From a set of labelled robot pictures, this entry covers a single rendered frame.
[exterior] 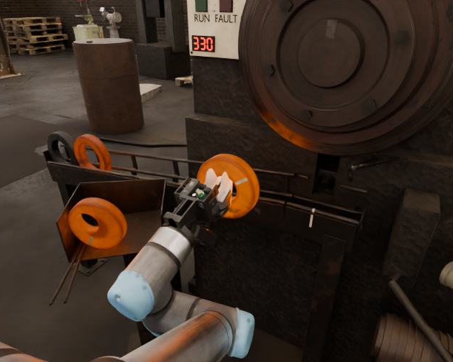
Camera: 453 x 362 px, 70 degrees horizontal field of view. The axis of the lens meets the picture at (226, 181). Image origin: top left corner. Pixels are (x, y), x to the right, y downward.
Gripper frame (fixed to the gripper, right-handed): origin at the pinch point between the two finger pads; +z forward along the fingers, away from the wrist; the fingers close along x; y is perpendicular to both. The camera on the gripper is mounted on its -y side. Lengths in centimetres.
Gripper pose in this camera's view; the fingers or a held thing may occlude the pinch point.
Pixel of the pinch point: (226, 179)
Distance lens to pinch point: 74.7
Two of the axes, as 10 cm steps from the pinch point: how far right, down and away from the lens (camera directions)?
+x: -8.7, -2.3, 4.3
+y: -1.3, -7.4, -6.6
